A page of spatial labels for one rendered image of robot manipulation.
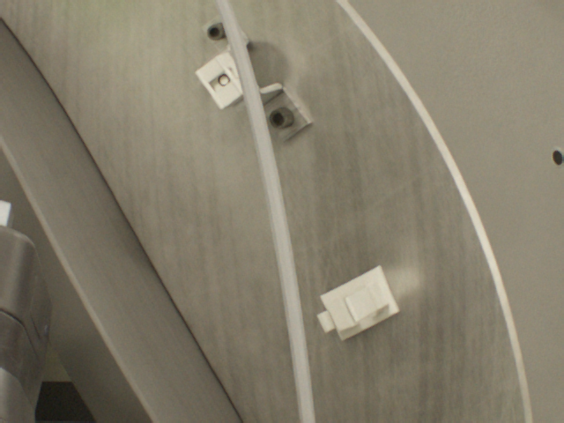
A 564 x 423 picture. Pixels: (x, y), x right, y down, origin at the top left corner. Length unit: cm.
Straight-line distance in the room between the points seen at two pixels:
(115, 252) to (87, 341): 4
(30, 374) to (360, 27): 16
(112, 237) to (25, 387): 13
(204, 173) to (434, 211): 8
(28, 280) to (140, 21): 15
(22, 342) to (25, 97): 16
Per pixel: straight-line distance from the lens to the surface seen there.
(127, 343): 104
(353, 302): 102
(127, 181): 107
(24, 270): 93
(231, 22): 101
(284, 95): 104
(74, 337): 104
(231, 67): 103
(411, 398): 104
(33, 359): 96
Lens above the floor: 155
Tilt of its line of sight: 10 degrees down
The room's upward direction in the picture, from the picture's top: 6 degrees counter-clockwise
